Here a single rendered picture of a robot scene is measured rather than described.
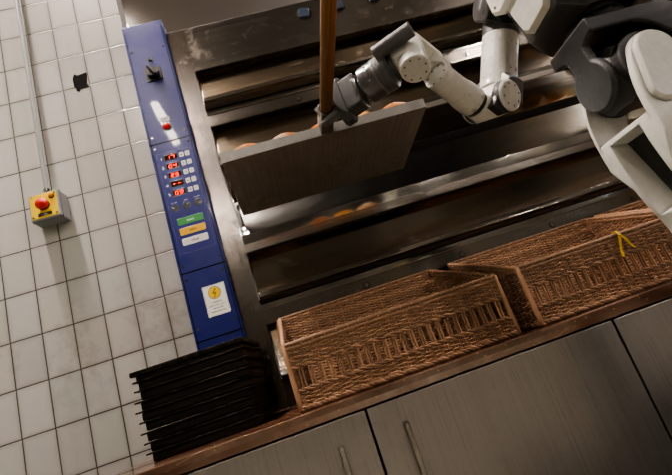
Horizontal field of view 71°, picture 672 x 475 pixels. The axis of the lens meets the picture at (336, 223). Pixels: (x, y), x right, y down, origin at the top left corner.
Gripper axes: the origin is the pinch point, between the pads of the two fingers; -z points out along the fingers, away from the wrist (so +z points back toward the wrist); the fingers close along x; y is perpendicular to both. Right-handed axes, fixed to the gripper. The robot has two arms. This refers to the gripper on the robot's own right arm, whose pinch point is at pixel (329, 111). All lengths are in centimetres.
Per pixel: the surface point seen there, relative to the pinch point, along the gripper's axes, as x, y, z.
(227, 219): -6, 30, -64
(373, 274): 29, 55, -29
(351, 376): 59, 3, -20
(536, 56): -36, 110, 52
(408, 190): 4, 68, -9
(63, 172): -42, 0, -105
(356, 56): -57, 66, -7
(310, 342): 49, -2, -24
